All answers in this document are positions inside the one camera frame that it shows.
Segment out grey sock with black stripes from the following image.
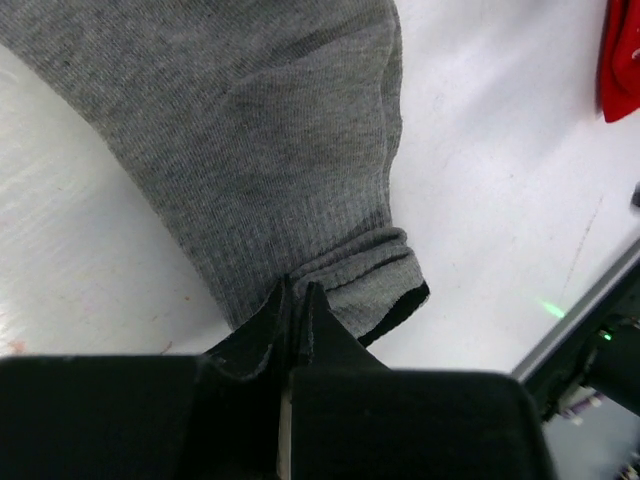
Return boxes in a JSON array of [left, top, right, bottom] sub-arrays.
[[1, 1, 429, 344]]

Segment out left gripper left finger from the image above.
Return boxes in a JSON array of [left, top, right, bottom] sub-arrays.
[[1, 280, 290, 479]]

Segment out aluminium frame rail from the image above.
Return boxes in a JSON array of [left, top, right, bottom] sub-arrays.
[[512, 239, 639, 382]]

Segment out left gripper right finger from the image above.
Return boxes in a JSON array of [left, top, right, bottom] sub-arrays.
[[289, 284, 555, 479]]

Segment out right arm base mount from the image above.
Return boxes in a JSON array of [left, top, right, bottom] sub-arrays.
[[522, 299, 640, 421]]

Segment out red sock with white print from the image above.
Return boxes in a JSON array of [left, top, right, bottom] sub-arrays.
[[598, 0, 639, 123]]

